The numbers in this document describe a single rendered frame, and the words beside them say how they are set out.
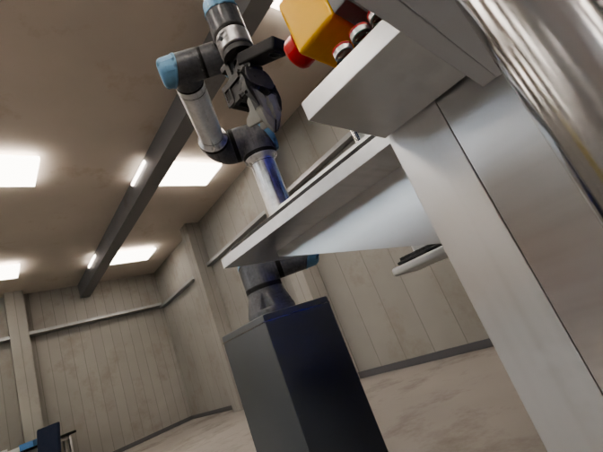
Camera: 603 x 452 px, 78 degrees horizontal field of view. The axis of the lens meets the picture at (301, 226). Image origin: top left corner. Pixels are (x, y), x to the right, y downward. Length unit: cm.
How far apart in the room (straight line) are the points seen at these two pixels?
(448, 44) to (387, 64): 5
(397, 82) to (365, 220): 27
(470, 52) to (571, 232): 17
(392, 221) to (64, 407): 917
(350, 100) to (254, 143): 94
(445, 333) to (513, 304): 397
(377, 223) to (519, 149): 25
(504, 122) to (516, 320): 18
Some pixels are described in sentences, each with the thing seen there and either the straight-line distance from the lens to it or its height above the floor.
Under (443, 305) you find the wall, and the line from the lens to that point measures 429.
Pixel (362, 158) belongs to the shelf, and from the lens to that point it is 48.
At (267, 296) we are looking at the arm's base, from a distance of 113.
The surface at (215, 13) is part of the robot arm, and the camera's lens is 94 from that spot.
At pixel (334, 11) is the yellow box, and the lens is 42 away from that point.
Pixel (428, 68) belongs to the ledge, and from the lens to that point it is 37.
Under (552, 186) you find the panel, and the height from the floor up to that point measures 73.
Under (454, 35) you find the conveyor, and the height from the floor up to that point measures 84.
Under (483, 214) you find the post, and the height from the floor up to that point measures 73.
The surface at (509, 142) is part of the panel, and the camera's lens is 40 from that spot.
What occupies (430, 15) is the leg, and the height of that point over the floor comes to 83.
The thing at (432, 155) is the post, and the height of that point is 81.
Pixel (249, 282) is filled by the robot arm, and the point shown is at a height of 91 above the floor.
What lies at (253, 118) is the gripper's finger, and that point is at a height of 112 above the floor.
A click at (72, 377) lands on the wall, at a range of 959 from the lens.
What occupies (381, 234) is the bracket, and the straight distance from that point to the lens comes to 57.
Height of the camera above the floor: 69
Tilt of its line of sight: 16 degrees up
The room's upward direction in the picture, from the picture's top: 22 degrees counter-clockwise
